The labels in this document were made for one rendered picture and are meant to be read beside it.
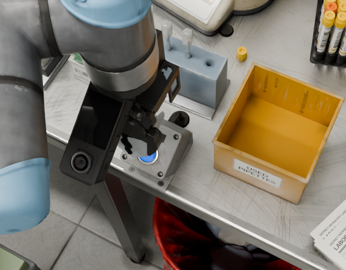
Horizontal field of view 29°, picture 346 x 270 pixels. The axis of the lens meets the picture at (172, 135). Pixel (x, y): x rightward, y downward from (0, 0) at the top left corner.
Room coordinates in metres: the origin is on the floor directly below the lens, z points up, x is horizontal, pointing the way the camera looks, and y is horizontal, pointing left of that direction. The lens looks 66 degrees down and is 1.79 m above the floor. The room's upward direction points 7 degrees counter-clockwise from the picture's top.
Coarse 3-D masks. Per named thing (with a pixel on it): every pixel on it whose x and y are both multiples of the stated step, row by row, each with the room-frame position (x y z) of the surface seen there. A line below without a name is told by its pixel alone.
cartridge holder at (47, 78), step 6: (54, 60) 0.54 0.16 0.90; (60, 60) 0.54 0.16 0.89; (66, 60) 0.55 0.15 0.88; (42, 66) 0.52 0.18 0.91; (48, 66) 0.52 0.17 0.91; (54, 66) 0.53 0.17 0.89; (60, 66) 0.54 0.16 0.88; (42, 72) 0.52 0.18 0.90; (48, 72) 0.52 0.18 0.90; (54, 72) 0.53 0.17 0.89; (48, 78) 0.52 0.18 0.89; (48, 84) 0.51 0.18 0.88
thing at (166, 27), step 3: (165, 21) 0.49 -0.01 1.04; (168, 21) 0.49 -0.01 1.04; (162, 24) 0.49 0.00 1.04; (165, 24) 0.49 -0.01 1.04; (168, 24) 0.49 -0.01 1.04; (171, 24) 0.49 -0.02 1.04; (162, 27) 0.48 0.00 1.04; (165, 27) 0.48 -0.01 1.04; (168, 27) 0.48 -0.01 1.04; (171, 27) 0.49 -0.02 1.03; (162, 30) 0.48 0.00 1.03; (165, 30) 0.48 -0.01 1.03; (168, 30) 0.48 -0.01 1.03; (171, 30) 0.48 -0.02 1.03; (165, 33) 0.48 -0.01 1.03; (168, 33) 0.48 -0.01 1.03; (171, 33) 0.48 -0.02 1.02; (165, 36) 0.48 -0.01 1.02; (168, 36) 0.48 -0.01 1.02
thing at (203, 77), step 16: (176, 48) 0.49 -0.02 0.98; (192, 48) 0.48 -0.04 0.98; (176, 64) 0.46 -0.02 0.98; (192, 64) 0.46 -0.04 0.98; (208, 64) 0.46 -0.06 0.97; (224, 64) 0.45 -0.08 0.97; (192, 80) 0.45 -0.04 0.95; (208, 80) 0.44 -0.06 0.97; (224, 80) 0.45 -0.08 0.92; (176, 96) 0.46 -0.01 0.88; (192, 96) 0.45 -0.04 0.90; (208, 96) 0.44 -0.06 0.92; (208, 112) 0.43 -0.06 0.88
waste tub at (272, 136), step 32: (256, 64) 0.45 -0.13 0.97; (256, 96) 0.44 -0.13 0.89; (288, 96) 0.42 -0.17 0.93; (320, 96) 0.39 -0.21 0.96; (224, 128) 0.36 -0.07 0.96; (256, 128) 0.39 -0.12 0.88; (288, 128) 0.39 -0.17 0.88; (320, 128) 0.38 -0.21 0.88; (224, 160) 0.33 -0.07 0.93; (256, 160) 0.31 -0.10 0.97; (288, 160) 0.34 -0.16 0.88; (288, 192) 0.28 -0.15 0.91
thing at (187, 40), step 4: (188, 28) 0.48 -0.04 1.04; (184, 32) 0.47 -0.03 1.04; (188, 32) 0.47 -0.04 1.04; (192, 32) 0.47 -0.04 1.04; (184, 36) 0.47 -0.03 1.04; (188, 36) 0.47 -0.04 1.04; (192, 36) 0.47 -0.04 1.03; (184, 40) 0.47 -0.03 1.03; (188, 40) 0.46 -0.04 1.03; (192, 40) 0.47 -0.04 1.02; (184, 44) 0.47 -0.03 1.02; (188, 44) 0.46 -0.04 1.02
